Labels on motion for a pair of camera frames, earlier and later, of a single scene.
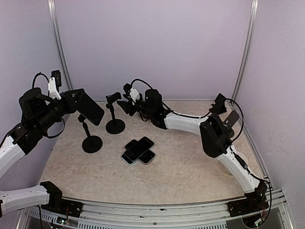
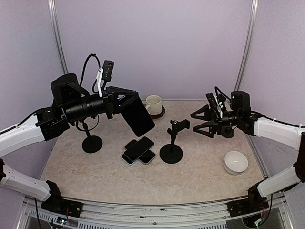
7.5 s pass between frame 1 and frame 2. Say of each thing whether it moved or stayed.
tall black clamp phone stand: moved
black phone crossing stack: stayed
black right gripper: moved
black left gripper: moved
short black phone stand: stayed
